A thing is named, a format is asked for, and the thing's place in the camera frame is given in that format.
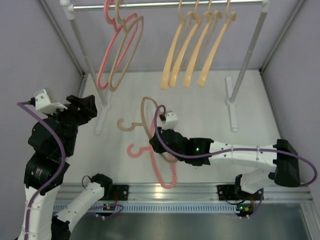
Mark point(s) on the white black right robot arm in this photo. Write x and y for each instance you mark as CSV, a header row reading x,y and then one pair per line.
x,y
275,164

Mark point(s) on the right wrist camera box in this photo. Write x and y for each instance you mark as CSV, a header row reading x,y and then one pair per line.
x,y
169,120

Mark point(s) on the cream hanger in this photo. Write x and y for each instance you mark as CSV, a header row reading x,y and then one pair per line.
x,y
188,27
173,62
213,18
230,17

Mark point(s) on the white right rack foot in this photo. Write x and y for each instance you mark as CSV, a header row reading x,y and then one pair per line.
x,y
233,118

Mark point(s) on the aluminium right corner frame post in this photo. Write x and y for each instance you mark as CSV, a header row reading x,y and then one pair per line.
x,y
282,34

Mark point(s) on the pink thick hanger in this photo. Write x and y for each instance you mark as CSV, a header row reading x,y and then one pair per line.
x,y
160,172
110,17

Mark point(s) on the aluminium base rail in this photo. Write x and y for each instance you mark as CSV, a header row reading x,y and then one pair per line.
x,y
203,193

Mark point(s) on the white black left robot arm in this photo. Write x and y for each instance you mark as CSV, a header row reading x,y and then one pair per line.
x,y
53,139

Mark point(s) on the grey slotted cable duct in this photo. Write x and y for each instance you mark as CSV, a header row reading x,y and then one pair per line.
x,y
203,208

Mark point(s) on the white left rack foot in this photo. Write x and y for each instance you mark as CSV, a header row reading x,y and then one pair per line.
x,y
103,113

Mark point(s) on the white rack foot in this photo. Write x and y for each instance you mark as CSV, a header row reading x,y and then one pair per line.
x,y
103,113
233,118

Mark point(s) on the silver horizontal rack bar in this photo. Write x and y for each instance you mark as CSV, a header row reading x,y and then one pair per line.
x,y
167,4

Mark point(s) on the beige thick hanger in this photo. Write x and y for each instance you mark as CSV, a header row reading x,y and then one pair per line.
x,y
132,28
142,115

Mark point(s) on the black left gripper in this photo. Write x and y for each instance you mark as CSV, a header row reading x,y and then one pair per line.
x,y
87,110

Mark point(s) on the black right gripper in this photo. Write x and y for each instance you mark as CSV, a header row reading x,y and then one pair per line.
x,y
157,146

